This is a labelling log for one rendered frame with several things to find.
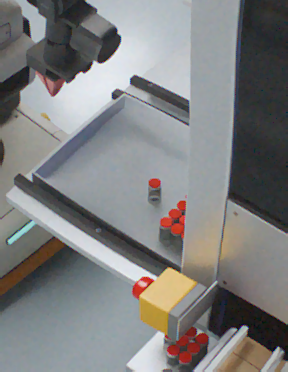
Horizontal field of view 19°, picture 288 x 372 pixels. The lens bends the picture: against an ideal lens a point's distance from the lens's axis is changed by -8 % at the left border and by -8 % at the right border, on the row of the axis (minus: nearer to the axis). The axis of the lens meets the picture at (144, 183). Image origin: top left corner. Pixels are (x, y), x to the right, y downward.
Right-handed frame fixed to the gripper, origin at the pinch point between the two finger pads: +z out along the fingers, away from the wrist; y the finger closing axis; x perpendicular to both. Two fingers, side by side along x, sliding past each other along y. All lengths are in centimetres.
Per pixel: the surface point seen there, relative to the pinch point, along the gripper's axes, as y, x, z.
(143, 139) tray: 10.1, 15.5, 18.5
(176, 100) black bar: 9.1, 26.5, 16.9
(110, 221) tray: 17.4, -2.9, 17.4
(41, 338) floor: -5, 7, 110
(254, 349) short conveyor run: 53, -13, 7
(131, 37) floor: -68, 129, 120
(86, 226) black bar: 15.7, -7.4, 15.9
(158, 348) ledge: 40.0, -19.6, 14.1
